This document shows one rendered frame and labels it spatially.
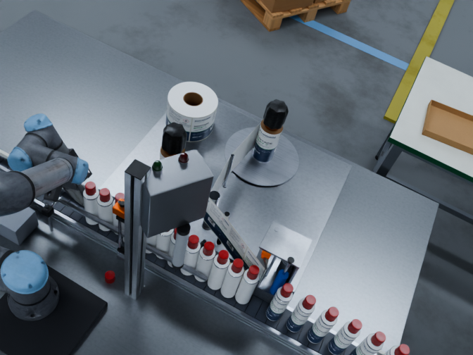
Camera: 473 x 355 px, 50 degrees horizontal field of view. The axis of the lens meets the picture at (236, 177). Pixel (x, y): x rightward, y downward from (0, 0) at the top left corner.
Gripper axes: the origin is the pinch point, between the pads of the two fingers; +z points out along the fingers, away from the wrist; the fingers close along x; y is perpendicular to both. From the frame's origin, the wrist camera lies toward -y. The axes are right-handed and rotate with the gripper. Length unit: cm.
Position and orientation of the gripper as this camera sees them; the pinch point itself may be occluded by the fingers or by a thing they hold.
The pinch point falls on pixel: (84, 205)
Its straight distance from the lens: 184.1
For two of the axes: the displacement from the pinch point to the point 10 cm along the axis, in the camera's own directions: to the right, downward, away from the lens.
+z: 2.9, 7.4, 6.1
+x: -8.5, -0.9, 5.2
